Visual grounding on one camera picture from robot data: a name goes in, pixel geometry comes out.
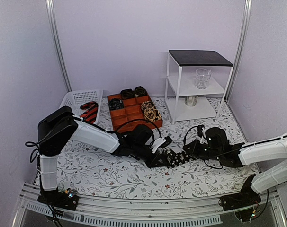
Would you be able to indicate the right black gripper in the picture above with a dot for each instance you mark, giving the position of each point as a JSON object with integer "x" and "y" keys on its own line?
{"x": 193, "y": 152}

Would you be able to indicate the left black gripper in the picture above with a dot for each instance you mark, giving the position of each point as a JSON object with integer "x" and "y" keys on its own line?
{"x": 154, "y": 162}

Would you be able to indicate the black white floral tie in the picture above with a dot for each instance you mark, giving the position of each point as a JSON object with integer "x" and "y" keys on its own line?
{"x": 175, "y": 159}

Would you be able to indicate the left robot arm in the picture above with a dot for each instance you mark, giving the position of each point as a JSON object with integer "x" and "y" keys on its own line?
{"x": 61, "y": 126}

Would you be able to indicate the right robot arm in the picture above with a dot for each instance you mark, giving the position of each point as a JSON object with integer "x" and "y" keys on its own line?
{"x": 244, "y": 154}

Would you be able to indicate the metal cup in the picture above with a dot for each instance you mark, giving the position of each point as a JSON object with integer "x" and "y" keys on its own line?
{"x": 191, "y": 101}

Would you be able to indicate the rolled beige patterned tie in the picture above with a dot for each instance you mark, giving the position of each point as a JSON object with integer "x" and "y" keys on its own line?
{"x": 152, "y": 115}

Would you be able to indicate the rolled black beige tie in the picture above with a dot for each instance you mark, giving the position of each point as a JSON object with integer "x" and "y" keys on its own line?
{"x": 147, "y": 105}

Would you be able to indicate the red wooden compartment tray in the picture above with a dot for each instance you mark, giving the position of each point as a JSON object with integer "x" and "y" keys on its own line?
{"x": 132, "y": 110}

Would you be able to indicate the white shelf black top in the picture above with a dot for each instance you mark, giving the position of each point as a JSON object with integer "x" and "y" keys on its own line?
{"x": 191, "y": 91}

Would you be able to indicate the rolled dark olive tie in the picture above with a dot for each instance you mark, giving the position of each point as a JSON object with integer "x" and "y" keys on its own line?
{"x": 140, "y": 91}

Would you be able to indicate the rolled black patterned tie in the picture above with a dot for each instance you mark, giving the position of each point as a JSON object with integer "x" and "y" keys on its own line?
{"x": 115, "y": 104}

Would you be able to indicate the clear drinking glass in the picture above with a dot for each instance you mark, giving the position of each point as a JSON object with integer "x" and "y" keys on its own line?
{"x": 202, "y": 78}

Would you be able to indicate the rolled dark brown tie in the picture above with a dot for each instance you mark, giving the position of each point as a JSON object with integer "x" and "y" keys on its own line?
{"x": 127, "y": 94}

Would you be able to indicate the floral table mat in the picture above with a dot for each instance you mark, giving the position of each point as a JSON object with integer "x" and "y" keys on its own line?
{"x": 91, "y": 171}

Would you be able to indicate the red black striped tie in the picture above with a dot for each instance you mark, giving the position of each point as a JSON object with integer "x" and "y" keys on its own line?
{"x": 91, "y": 111}

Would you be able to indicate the white plastic basket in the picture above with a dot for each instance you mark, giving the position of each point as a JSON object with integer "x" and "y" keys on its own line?
{"x": 77, "y": 98}

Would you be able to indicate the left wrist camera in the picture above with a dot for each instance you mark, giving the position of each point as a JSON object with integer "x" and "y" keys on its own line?
{"x": 160, "y": 144}

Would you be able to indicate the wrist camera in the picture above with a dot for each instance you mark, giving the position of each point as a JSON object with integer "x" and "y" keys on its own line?
{"x": 200, "y": 133}
{"x": 160, "y": 144}

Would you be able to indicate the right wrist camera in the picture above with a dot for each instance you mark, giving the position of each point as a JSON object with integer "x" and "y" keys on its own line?
{"x": 200, "y": 133}

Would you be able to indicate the front metal rail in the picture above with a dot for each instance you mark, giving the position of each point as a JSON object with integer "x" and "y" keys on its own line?
{"x": 112, "y": 212}

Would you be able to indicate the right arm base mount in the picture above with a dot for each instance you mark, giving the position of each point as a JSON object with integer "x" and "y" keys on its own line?
{"x": 246, "y": 197}

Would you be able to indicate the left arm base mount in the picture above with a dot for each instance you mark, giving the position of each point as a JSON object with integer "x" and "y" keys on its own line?
{"x": 66, "y": 200}

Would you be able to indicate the right metal frame post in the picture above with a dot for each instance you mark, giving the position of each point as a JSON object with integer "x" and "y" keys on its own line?
{"x": 239, "y": 51}

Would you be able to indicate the metal frame post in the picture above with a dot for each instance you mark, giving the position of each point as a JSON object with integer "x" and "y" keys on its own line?
{"x": 239, "y": 51}
{"x": 57, "y": 45}

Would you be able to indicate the left metal frame post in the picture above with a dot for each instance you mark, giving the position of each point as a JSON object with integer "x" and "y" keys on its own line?
{"x": 57, "y": 45}

